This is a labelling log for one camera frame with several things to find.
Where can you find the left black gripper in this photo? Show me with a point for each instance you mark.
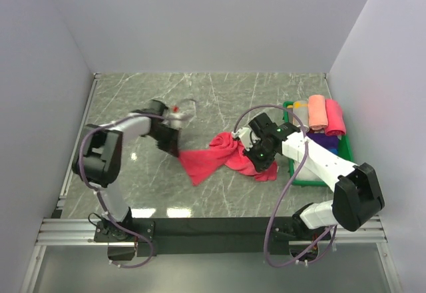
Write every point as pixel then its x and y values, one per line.
pixel 171 145

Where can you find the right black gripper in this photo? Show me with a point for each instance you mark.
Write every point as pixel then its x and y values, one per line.
pixel 260 166

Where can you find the red towel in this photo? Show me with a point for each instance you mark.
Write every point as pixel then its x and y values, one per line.
pixel 223 150

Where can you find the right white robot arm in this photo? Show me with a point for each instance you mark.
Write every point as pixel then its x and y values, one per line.
pixel 357 195

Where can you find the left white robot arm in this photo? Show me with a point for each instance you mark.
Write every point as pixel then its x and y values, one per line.
pixel 99 156

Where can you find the white rolled towel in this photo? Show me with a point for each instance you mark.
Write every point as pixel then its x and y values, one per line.
pixel 307 175

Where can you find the green plastic bin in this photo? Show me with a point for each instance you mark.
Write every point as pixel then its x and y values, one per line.
pixel 344 151

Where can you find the orange rolled towel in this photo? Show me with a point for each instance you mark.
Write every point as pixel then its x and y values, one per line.
pixel 317 113

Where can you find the purple towel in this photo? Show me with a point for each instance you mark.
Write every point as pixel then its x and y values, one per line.
pixel 327 142

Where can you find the pink rolled towel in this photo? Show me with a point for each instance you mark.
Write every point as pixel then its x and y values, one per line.
pixel 336 125

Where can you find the black base beam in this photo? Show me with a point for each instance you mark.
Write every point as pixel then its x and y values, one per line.
pixel 210 235

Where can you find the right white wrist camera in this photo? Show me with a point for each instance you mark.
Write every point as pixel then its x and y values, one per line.
pixel 246 136

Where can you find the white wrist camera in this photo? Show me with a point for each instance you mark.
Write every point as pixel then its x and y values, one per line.
pixel 176 119
pixel 246 136

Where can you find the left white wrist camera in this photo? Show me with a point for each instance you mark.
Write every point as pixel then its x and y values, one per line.
pixel 176 119

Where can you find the aluminium rail frame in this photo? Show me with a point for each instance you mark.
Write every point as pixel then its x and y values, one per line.
pixel 80 232

